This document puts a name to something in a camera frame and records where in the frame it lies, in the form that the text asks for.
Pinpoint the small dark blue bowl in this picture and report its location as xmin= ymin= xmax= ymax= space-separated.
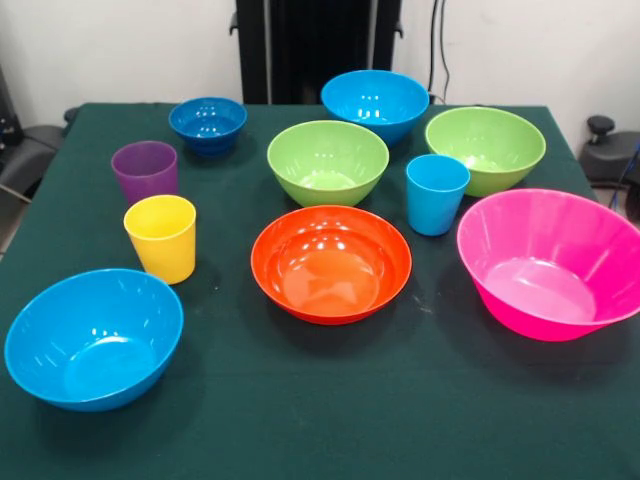
xmin=168 ymin=96 xmax=248 ymax=158

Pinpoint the light blue bowl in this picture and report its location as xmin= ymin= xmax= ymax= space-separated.
xmin=320 ymin=69 xmax=431 ymax=148
xmin=3 ymin=268 xmax=185 ymax=413

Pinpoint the black wall cable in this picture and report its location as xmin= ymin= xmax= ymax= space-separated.
xmin=428 ymin=0 xmax=452 ymax=104

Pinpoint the dark green table cloth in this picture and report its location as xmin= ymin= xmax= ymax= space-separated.
xmin=0 ymin=102 xmax=640 ymax=480

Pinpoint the orange bowl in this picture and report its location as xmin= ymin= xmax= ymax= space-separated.
xmin=250 ymin=204 xmax=413 ymax=326

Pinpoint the blue cable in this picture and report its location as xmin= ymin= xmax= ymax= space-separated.
xmin=607 ymin=142 xmax=640 ymax=211

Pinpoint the pink bowl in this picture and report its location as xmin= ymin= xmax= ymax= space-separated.
xmin=456 ymin=188 xmax=640 ymax=343

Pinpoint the black pedestal leg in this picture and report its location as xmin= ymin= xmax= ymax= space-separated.
xmin=578 ymin=115 xmax=640 ymax=189
xmin=0 ymin=124 xmax=66 ymax=201

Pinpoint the green bowl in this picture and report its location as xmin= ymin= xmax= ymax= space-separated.
xmin=424 ymin=106 xmax=547 ymax=198
xmin=266 ymin=119 xmax=390 ymax=208

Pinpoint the purple cup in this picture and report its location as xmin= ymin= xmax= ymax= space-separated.
xmin=110 ymin=140 xmax=179 ymax=206

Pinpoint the light blue cup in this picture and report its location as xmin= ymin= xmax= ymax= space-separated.
xmin=405 ymin=154 xmax=471 ymax=237

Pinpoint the yellow cup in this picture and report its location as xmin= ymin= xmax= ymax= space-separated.
xmin=123 ymin=194 xmax=197 ymax=286

